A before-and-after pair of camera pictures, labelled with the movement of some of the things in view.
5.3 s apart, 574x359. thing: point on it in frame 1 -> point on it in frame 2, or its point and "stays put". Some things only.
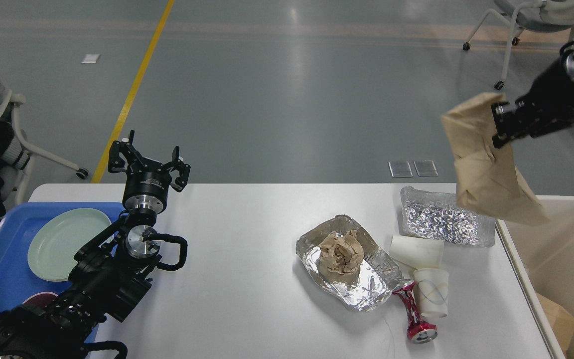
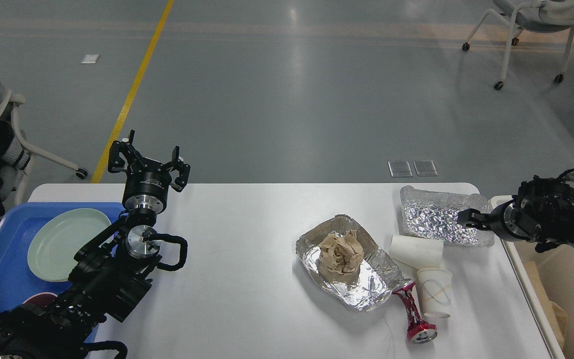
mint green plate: (53, 244) stays put
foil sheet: (441, 215) stays put
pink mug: (45, 299) stays put
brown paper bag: (490, 181) -> (558, 316)
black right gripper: (554, 100) -> (512, 220)
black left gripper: (148, 182) stays put
